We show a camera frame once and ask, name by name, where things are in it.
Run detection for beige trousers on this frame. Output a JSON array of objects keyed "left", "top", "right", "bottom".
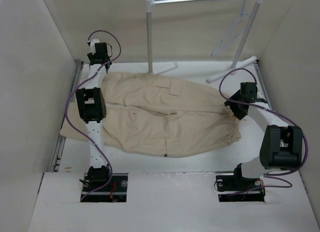
[{"left": 58, "top": 70, "right": 243, "bottom": 159}]

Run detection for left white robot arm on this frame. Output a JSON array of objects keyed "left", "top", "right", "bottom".
[{"left": 75, "top": 38, "right": 112, "bottom": 192}]

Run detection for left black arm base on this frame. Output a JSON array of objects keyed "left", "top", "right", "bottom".
[{"left": 80, "top": 166, "right": 129, "bottom": 203}]

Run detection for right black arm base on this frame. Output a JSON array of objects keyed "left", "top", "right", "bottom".
[{"left": 214, "top": 172, "right": 266, "bottom": 203}]

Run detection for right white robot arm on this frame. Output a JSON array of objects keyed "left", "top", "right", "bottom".
[{"left": 224, "top": 82, "right": 303, "bottom": 190}]

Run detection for white clothes rack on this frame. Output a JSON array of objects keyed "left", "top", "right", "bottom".
[{"left": 144, "top": 0, "right": 265, "bottom": 84}]

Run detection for left aluminium table rail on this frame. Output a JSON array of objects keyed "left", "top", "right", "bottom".
[{"left": 47, "top": 59, "right": 84, "bottom": 173}]

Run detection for light blue wire hanger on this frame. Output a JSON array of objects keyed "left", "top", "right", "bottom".
[{"left": 210, "top": 0, "right": 252, "bottom": 59}]

